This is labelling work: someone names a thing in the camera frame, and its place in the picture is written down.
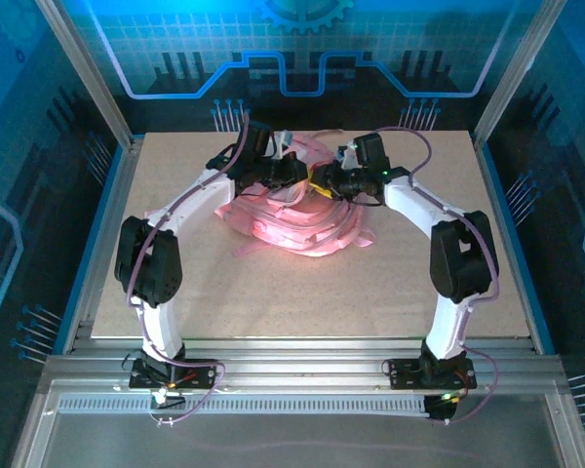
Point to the aluminium frame post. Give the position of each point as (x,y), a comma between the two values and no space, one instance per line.
(512,83)
(88,78)

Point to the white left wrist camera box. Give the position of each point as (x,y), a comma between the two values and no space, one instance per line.
(285,141)

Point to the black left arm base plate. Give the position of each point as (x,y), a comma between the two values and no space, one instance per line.
(200,375)

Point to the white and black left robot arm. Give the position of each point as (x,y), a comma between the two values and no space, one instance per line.
(151,268)

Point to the pink student backpack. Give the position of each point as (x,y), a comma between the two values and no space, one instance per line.
(302,224)

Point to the aluminium table side rail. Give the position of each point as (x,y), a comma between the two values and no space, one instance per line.
(117,190)
(483,161)

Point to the small black control box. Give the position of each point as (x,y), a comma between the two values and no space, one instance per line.
(439,408)

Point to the aluminium front rail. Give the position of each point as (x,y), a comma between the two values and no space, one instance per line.
(297,365)

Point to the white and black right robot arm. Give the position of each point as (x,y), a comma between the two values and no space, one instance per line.
(460,258)

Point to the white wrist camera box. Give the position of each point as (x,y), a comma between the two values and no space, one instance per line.
(285,141)
(348,155)

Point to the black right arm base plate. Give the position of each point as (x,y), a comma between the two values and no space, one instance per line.
(404,373)

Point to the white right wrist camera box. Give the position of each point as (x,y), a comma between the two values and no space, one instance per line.
(348,155)

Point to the grey metal tray panel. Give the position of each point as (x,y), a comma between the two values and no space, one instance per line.
(297,443)

